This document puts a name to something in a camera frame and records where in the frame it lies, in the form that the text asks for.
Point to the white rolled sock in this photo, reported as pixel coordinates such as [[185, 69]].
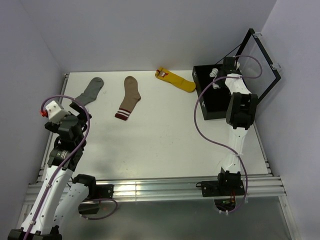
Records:
[[214, 73]]

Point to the aluminium frame rail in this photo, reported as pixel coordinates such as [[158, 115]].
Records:
[[175, 189]]

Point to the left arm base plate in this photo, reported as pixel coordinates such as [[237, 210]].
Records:
[[100, 191]]

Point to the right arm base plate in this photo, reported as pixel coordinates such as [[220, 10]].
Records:
[[214, 189]]

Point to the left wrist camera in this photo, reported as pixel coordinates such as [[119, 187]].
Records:
[[54, 111]]

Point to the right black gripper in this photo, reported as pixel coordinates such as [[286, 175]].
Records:
[[229, 61]]

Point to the black storage box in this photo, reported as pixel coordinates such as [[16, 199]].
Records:
[[215, 101]]

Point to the brown striped sock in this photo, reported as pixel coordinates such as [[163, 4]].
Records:
[[131, 98]]

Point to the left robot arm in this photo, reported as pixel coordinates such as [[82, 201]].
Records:
[[50, 210]]

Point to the yellow sock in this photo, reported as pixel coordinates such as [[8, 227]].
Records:
[[175, 80]]

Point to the box lid with glass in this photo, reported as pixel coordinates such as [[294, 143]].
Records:
[[261, 73]]

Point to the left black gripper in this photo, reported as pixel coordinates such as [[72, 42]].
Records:
[[82, 117]]

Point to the grey sock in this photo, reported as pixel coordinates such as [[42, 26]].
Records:
[[91, 92]]

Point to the white sock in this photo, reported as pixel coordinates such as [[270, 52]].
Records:
[[216, 86], [214, 73]]

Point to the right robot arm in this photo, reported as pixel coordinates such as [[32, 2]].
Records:
[[240, 116]]

